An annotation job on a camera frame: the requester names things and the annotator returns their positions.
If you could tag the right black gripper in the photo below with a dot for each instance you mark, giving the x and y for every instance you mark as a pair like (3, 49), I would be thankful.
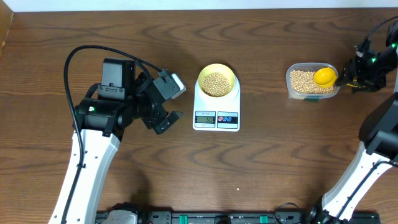
(354, 68)

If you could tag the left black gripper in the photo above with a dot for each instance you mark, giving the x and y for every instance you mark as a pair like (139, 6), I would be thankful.
(153, 119)

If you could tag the yellow measuring scoop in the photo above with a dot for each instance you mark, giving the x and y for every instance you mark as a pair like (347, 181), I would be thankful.
(325, 77)

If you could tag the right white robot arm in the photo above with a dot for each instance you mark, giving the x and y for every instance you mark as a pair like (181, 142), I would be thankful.
(377, 152)

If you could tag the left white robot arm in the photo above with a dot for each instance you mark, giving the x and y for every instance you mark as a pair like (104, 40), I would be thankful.
(127, 92)

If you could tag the white digital kitchen scale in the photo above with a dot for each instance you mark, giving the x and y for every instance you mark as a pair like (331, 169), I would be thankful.
(222, 113)

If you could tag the soybeans in bowl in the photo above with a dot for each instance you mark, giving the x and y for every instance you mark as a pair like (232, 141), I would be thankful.
(216, 84)

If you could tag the pale yellow bowl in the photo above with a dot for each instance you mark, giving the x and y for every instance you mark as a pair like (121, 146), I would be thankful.
(217, 67)

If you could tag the soybeans in container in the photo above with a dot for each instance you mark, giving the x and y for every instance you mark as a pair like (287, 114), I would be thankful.
(303, 82)

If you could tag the clear plastic container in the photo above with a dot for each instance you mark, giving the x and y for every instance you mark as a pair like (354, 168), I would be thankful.
(308, 67)

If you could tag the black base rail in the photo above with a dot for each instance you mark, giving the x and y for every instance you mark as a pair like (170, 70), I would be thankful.
(163, 217)

